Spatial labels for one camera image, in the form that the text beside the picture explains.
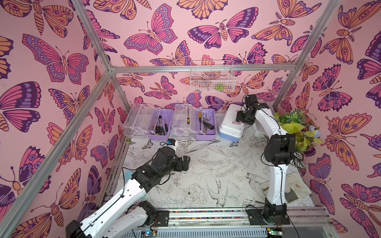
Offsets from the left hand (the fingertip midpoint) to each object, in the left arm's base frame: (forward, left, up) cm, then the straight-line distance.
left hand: (184, 156), depth 75 cm
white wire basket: (+49, -17, +16) cm, 54 cm away
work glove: (-9, -62, -19) cm, 65 cm away
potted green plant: (+18, -61, +6) cm, 64 cm away
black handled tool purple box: (+34, -15, -16) cm, 41 cm away
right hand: (+32, -37, -6) cm, 50 cm away
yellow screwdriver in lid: (+34, -1, -8) cm, 35 cm away
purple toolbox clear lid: (+33, +32, -8) cm, 47 cm away
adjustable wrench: (+43, -14, -17) cm, 48 cm away
